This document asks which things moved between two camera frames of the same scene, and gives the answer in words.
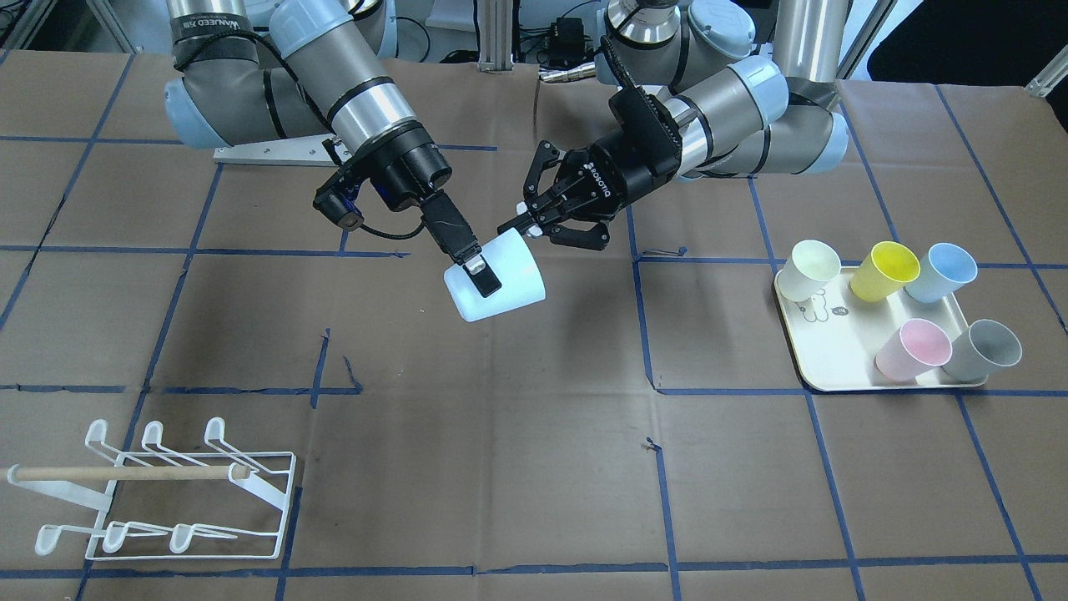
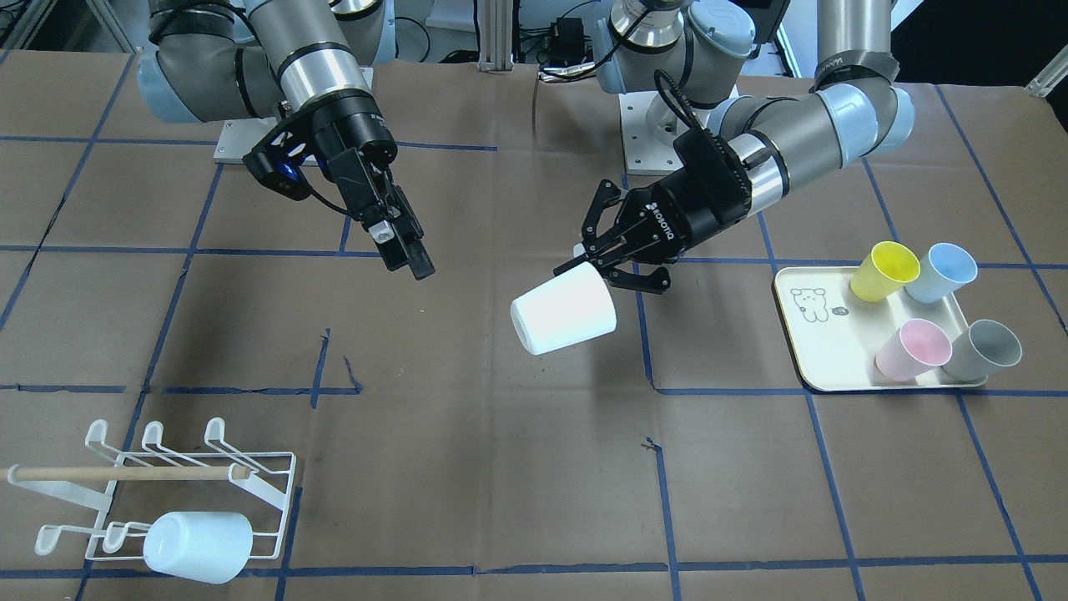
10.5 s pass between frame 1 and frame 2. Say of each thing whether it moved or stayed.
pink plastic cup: stayed
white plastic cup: moved
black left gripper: moved
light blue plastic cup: moved
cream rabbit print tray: stayed
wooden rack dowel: stayed
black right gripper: moved
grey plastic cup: stayed
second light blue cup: stayed
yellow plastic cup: stayed
